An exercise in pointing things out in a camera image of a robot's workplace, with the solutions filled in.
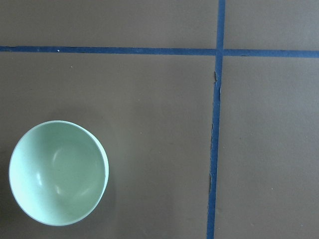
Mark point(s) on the green bowl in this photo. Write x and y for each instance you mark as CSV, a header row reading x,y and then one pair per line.
x,y
58,173

